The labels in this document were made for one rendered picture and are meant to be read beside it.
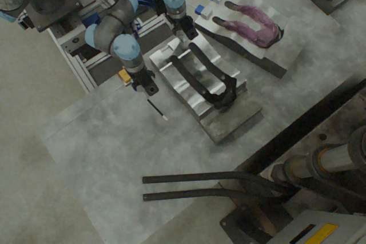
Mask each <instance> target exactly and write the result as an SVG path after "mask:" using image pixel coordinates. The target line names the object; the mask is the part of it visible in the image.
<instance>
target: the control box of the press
mask: <svg viewBox="0 0 366 244"><path fill-rule="evenodd" d="M220 226H221V227H222V228H223V229H224V231H225V232H226V234H227V235H228V237H229V238H230V239H231V241H232V242H233V243H234V244H250V243H251V242H253V243H254V244H366V214H362V213H353V215H348V214H340V213H331V212H326V211H320V209H316V208H312V209H311V210H304V211H303V212H302V213H301V214H300V215H299V216H298V217H297V218H295V219H294V220H292V221H291V222H290V223H289V224H287V225H286V226H285V227H284V228H283V229H282V230H281V231H279V232H278V233H277V234H276V235H275V236H274V237H273V236H271V235H270V234H267V233H266V232H264V231H265V229H264V227H263V226H262V224H261V223H260V222H259V221H258V219H257V218H256V217H255V216H254V214H253V213H252V212H251V210H250V209H249V208H248V206H247V205H246V204H245V203H242V204H241V205H239V206H238V207H237V208H235V209H234V210H233V211H232V212H231V213H230V214H228V215H227V216H226V217H225V218H224V219H222V220H221V221H220Z"/></svg>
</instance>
